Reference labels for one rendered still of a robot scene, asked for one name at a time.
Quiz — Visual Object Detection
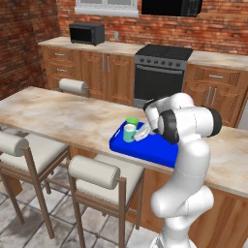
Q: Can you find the black microwave oven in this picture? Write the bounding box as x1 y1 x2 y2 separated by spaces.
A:
69 21 106 47

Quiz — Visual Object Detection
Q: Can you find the white window frame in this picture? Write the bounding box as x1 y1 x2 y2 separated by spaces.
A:
74 0 140 18

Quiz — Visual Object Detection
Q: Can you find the green cup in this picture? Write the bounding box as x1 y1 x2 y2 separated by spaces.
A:
125 116 140 129

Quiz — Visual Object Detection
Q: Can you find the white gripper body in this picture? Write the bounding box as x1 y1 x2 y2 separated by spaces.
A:
133 122 152 142

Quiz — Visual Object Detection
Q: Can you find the teal mug with white rim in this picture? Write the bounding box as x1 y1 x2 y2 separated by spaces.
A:
122 124 139 143

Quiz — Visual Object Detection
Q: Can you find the wooden base cupboard run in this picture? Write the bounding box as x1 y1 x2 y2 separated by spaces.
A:
40 45 136 108

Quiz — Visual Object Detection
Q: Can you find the wooden cupboard with silver handles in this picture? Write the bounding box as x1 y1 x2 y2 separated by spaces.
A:
182 63 248 129

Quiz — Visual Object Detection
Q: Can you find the black oven with hob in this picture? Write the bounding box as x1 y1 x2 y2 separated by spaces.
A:
133 44 194 109

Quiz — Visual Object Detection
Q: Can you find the blue tray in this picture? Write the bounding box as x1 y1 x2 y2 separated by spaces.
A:
108 119 179 170

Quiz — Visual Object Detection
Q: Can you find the white cushioned wooden bar stool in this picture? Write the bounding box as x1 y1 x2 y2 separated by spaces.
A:
67 153 146 248
0 130 72 240

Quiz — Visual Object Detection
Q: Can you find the white paper towel roll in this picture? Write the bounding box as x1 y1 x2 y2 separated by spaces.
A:
58 77 91 98

